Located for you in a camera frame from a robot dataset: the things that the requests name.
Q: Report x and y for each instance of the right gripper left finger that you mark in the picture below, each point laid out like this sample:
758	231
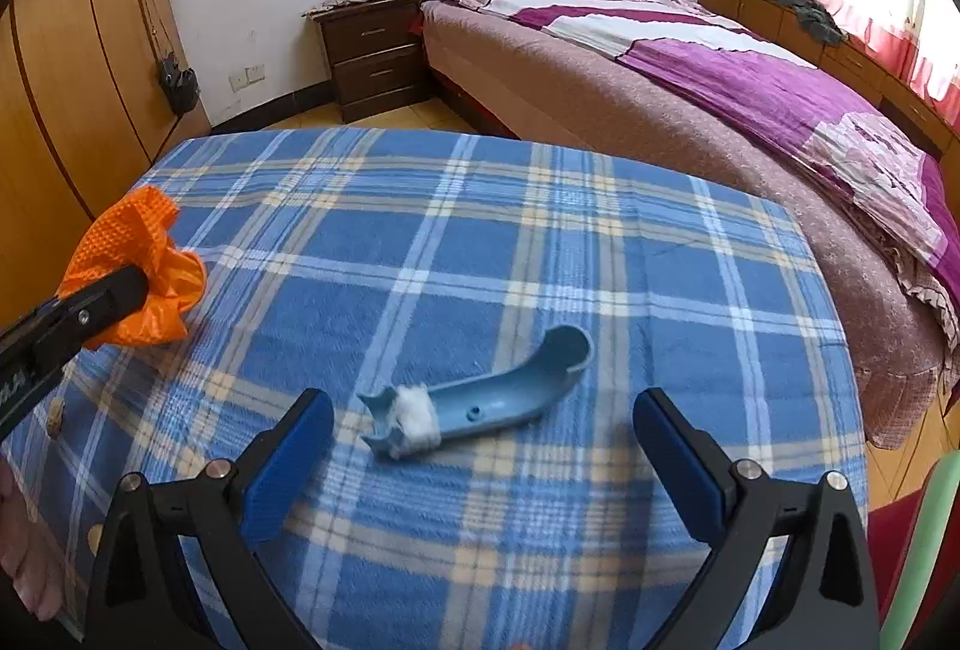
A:
142	594

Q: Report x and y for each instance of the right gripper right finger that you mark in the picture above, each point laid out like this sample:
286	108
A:
823	594

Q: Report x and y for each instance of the blue plastic curved piece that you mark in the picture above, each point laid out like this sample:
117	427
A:
416	419

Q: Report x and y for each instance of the person's left hand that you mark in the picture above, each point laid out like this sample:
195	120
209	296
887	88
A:
26	558

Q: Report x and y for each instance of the walnut shell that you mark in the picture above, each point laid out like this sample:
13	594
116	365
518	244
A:
55	418

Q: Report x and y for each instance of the peanut front centre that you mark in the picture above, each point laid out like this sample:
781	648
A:
93	537

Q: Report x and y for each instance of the red bin green rim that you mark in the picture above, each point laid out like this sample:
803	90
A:
914	552

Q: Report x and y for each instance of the wooden wardrobe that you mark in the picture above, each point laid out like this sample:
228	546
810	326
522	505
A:
83	118

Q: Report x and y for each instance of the blue plaid tablecloth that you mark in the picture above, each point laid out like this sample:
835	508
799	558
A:
351	259

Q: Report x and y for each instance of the dark wooden nightstand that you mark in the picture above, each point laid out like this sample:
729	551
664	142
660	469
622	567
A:
375	54

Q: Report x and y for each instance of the purple floral quilt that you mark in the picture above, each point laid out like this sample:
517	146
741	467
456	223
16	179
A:
762	90

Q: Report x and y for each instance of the long wooden low cabinet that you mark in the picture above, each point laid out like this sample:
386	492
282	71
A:
850	65

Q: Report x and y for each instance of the dark clothes pile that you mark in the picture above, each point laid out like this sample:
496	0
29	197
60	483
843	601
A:
816	20

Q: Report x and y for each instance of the wooden bed with headboard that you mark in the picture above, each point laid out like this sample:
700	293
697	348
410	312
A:
901	322

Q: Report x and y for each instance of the wall power socket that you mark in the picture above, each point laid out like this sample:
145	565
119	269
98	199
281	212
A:
245	77

